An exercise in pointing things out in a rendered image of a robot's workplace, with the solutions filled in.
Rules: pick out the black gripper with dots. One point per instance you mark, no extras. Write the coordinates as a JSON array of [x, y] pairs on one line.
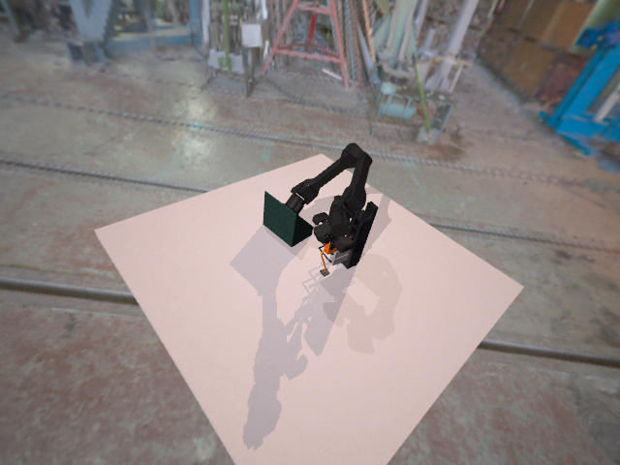
[[343, 243]]

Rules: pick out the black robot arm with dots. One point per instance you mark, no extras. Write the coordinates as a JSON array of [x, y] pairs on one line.
[[354, 195]]

